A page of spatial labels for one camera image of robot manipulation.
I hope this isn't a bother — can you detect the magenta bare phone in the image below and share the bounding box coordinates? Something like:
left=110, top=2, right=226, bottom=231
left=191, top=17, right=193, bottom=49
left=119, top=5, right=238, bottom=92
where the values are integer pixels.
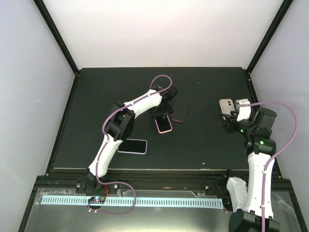
left=172, top=99, right=188, bottom=122

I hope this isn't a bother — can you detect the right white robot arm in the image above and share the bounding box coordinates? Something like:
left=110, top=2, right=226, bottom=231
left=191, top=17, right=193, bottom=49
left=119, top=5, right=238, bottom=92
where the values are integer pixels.
left=219, top=107, right=281, bottom=232

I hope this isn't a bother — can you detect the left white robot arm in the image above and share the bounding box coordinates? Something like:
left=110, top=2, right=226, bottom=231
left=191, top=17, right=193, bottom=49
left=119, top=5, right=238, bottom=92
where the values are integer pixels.
left=84, top=85, right=178, bottom=193

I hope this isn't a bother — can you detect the phone in lilac case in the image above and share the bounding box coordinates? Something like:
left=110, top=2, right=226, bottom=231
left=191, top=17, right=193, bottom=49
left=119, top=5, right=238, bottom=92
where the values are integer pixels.
left=117, top=139, right=148, bottom=155

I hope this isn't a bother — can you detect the black table mat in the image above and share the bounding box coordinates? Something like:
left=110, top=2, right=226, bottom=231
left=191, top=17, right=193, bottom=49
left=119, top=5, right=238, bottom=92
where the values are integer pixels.
left=53, top=67, right=253, bottom=172

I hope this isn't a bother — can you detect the left small circuit board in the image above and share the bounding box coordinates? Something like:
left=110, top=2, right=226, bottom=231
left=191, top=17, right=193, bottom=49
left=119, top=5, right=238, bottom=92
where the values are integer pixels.
left=88, top=196, right=105, bottom=204

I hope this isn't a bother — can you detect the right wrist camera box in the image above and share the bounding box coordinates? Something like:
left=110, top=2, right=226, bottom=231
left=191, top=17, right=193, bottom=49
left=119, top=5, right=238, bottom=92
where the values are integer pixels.
left=235, top=99, right=250, bottom=109

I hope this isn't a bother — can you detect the right black frame post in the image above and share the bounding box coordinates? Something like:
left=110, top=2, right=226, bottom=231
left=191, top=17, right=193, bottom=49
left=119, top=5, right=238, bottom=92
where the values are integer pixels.
left=246, top=0, right=294, bottom=74

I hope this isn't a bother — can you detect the black frame post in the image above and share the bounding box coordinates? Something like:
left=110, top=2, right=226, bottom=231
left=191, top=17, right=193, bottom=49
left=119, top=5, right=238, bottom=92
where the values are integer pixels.
left=246, top=0, right=294, bottom=74
left=33, top=0, right=79, bottom=74

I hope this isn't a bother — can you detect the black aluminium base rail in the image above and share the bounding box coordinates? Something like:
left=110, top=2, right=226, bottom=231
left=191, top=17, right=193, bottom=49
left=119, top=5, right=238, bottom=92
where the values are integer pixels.
left=36, top=169, right=290, bottom=194

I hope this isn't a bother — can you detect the light blue slotted cable duct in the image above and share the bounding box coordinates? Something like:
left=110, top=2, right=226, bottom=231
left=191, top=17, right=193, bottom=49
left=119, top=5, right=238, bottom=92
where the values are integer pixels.
left=41, top=195, right=223, bottom=209

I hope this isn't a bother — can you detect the left black frame post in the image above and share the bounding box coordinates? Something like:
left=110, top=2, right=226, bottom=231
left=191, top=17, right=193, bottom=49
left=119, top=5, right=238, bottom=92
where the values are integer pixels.
left=33, top=0, right=79, bottom=74

